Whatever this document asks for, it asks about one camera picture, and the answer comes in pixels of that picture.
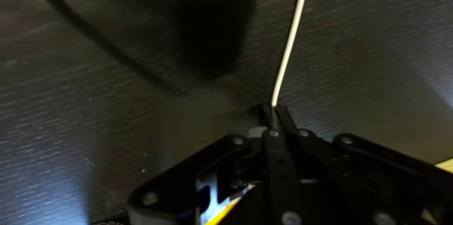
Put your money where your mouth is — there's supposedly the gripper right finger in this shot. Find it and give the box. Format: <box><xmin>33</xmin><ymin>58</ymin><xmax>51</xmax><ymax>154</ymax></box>
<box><xmin>275</xmin><ymin>105</ymin><xmax>453</xmax><ymax>225</ymax></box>

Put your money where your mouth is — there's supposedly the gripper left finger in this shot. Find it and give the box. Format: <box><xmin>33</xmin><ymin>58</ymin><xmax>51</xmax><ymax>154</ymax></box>
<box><xmin>127</xmin><ymin>104</ymin><xmax>303</xmax><ymax>225</ymax></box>

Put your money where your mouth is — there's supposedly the white charger cable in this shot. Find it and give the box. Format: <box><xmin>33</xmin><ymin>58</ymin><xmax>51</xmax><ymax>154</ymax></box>
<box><xmin>271</xmin><ymin>0</ymin><xmax>312</xmax><ymax>108</ymax></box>

